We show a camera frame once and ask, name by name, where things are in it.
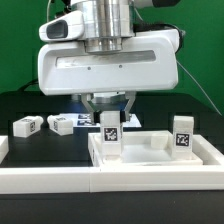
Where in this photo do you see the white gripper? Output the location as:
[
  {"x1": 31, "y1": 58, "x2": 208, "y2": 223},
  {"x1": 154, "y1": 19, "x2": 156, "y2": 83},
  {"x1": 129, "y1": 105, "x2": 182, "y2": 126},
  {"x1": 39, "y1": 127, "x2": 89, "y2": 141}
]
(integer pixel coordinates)
[{"x1": 38, "y1": 29, "x2": 179, "y2": 124}]

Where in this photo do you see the white square table top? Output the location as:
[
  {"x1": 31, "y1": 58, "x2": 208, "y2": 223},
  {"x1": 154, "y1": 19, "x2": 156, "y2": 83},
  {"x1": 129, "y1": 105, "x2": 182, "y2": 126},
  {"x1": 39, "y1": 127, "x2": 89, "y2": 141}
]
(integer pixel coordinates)
[{"x1": 88, "y1": 131, "x2": 203, "y2": 167}]

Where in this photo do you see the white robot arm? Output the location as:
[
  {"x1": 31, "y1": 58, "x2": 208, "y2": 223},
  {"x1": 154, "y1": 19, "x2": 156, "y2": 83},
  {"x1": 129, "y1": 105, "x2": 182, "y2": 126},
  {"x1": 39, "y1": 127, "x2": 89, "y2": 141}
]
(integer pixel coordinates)
[{"x1": 38, "y1": 0, "x2": 182, "y2": 123}]

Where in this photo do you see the white marker sheet with tags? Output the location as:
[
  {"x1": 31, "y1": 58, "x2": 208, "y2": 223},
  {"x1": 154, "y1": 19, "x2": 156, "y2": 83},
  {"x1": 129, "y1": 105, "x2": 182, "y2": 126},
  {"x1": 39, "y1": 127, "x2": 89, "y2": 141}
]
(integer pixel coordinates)
[{"x1": 61, "y1": 113, "x2": 141, "y2": 128}]

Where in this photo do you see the white U-shaped fence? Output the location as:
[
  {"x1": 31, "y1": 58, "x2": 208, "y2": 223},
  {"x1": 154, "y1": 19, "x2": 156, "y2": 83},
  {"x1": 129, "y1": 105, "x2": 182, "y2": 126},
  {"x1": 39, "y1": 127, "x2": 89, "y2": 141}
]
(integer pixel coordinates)
[{"x1": 0, "y1": 135, "x2": 224, "y2": 194}]

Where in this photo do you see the black cable bundle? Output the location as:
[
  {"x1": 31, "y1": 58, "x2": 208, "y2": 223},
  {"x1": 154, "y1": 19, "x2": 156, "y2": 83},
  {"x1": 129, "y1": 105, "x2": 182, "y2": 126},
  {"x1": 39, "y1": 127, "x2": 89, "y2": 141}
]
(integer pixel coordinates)
[{"x1": 17, "y1": 78, "x2": 40, "y2": 93}]

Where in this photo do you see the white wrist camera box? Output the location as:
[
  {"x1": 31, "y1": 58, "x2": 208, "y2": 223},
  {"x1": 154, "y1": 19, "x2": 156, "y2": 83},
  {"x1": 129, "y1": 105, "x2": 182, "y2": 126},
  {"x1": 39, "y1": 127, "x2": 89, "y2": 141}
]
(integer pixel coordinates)
[{"x1": 39, "y1": 11, "x2": 84, "y2": 42}]

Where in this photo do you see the thin white cable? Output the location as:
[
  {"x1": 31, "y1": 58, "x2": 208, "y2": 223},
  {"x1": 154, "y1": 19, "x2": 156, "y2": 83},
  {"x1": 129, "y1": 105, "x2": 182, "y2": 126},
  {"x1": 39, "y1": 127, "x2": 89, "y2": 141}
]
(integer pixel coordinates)
[{"x1": 45, "y1": 0, "x2": 56, "y2": 18}]

